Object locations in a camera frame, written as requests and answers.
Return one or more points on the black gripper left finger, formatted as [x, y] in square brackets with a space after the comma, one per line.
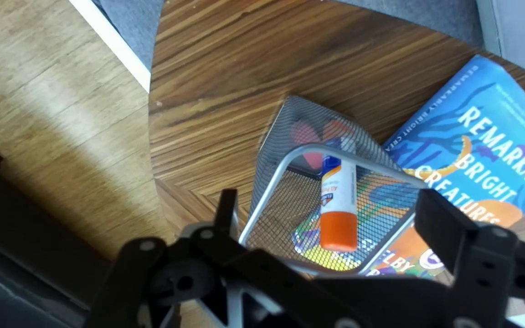
[171, 273]

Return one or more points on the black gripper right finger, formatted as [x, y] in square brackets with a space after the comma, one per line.
[492, 273]

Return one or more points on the orange capped glue stick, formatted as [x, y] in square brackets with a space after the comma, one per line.
[337, 206]

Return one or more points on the silver mesh pen holder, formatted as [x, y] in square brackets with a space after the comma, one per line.
[273, 201]

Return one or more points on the colourful blue paperback book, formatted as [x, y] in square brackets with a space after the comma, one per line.
[481, 139]

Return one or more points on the black low cabinet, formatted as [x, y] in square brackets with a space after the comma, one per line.
[18, 242]

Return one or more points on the wooden table with black legs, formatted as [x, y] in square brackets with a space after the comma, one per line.
[213, 91]

